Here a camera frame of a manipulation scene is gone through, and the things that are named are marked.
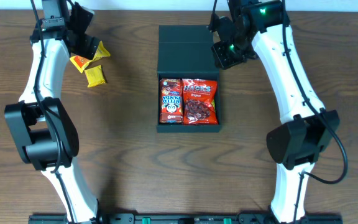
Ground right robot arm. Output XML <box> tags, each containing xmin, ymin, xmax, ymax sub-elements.
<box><xmin>208</xmin><ymin>0</ymin><xmax>342</xmax><ymax>223</ymax></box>

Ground red Hello Panda box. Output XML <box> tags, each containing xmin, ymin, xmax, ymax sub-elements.
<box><xmin>159</xmin><ymin>78</ymin><xmax>183</xmax><ymax>124</ymax></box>

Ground orange yellow candy wrapper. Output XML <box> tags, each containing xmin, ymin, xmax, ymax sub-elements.
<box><xmin>70</xmin><ymin>41</ymin><xmax>111</xmax><ymax>73</ymax></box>

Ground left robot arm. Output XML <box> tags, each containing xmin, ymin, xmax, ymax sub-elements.
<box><xmin>4</xmin><ymin>0</ymin><xmax>108</xmax><ymax>223</ymax></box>

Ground red candy bag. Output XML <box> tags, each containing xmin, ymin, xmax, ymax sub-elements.
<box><xmin>182</xmin><ymin>79</ymin><xmax>218</xmax><ymax>125</ymax></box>

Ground black gift box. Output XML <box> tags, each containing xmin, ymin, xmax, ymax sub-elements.
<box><xmin>156</xmin><ymin>25</ymin><xmax>222</xmax><ymax>133</ymax></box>

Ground small yellow snack packet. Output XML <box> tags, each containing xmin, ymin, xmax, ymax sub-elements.
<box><xmin>85</xmin><ymin>65</ymin><xmax>107</xmax><ymax>88</ymax></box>

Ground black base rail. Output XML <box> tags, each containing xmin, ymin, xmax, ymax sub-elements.
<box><xmin>28</xmin><ymin>213</ymin><xmax>343</xmax><ymax>224</ymax></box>

